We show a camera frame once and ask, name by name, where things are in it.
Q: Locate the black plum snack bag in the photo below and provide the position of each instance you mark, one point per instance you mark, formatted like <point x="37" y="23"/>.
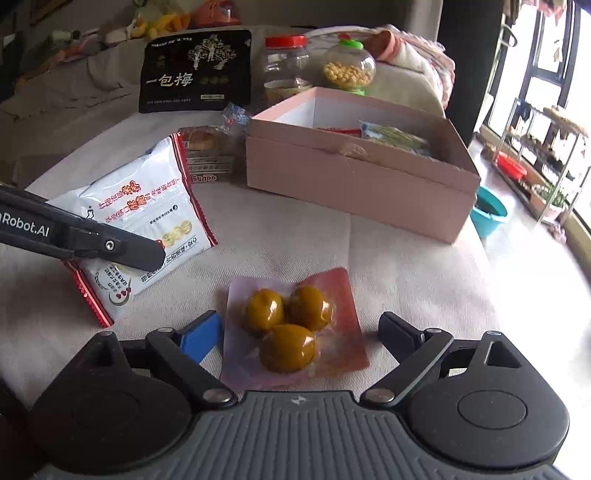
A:
<point x="196" y="70"/>

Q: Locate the teal plastic basin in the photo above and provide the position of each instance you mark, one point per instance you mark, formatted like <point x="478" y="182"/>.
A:
<point x="488" y="213"/>

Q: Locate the pink cardboard box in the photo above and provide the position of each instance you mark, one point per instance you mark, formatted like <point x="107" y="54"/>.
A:
<point x="306" y="148"/>

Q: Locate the green lid round jar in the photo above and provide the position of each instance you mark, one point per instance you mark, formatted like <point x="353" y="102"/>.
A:
<point x="350" y="67"/>

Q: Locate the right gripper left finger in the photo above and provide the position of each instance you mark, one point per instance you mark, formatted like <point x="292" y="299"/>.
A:
<point x="175" y="357"/>

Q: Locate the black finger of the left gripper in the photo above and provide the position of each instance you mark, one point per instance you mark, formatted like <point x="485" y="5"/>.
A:
<point x="30" y="223"/>

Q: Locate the red plastic basin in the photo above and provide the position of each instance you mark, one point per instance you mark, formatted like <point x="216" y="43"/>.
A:
<point x="510" y="167"/>

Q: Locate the small pastry snack pack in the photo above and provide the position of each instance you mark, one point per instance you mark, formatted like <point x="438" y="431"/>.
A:
<point x="211" y="154"/>

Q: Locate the floral folded blanket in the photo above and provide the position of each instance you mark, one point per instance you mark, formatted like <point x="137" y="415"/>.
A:
<point x="411" y="70"/>

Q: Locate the metal plant shelf rack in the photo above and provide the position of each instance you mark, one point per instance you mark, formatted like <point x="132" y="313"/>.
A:
<point x="555" y="150"/>

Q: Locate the red lid plastic jar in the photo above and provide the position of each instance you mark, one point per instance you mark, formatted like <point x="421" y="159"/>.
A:
<point x="285" y="64"/>

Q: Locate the plush toys on sofa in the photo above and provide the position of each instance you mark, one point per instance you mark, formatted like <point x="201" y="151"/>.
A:
<point x="141" y="20"/>

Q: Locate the blue clear snack wrapper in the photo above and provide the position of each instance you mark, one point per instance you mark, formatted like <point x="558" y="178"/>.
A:
<point x="235" y="120"/>

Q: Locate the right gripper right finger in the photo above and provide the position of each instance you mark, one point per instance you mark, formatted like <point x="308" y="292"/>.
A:
<point x="417" y="351"/>

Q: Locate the green snack packet in box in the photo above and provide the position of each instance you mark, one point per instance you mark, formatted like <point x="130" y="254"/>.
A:
<point x="394" y="137"/>

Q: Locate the white red snack bag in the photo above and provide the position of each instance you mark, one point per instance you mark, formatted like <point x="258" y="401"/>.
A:
<point x="151" y="197"/>

